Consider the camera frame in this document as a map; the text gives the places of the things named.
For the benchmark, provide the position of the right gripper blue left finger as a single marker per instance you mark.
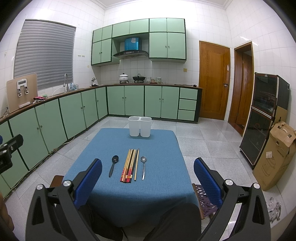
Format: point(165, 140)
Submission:
point(54, 212)

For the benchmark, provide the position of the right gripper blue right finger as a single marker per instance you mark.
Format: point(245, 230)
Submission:
point(253, 220)

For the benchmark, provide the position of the black plastic spoon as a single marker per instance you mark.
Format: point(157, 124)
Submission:
point(115, 160)

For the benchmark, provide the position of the red and beige chopstick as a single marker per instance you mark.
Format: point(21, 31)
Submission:
point(125, 166)

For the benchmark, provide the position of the plain wooden chopstick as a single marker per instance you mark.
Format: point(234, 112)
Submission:
point(135, 169)

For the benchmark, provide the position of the silver metal spoon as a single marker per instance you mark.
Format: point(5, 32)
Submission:
point(143, 160)

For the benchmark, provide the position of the green lower kitchen cabinets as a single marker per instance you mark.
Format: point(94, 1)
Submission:
point(47, 125)

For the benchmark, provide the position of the green kitchen cabinets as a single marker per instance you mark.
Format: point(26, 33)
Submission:
point(47, 125)
point(163, 38)

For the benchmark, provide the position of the chrome kitchen faucet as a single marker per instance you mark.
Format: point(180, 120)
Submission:
point(66, 83)

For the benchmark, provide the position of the green upper kitchen cabinets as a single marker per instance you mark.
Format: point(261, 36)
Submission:
point(163, 38)

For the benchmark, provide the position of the person's left hand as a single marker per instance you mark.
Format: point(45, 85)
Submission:
point(4, 214)

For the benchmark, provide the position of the patterned stool seat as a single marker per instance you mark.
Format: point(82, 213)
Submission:
point(207, 209)

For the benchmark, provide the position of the cardboard panel with white device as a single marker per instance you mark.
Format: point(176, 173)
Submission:
point(21, 91)

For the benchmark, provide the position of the brown cardboard box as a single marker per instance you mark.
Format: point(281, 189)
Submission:
point(276, 155)

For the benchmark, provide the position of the blue tablecloth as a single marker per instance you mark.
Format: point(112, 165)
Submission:
point(159, 184)

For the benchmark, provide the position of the open wooden door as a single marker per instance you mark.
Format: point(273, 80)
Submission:
point(242, 87)

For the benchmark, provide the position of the grey window blind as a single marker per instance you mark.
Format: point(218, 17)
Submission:
point(45, 48)

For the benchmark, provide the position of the white double utensil holder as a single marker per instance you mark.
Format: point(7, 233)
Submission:
point(140, 126)

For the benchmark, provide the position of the black glass cabinet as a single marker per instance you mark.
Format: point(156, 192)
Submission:
point(269, 105)

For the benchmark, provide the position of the white cooking pot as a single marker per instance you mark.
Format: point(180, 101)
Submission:
point(123, 78)

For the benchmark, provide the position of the black wok with lid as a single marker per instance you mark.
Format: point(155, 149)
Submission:
point(138, 78)

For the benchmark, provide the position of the closed wooden door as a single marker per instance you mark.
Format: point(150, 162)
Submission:
point(214, 79)

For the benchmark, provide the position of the blue range hood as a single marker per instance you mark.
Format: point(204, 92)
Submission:
point(128, 48)

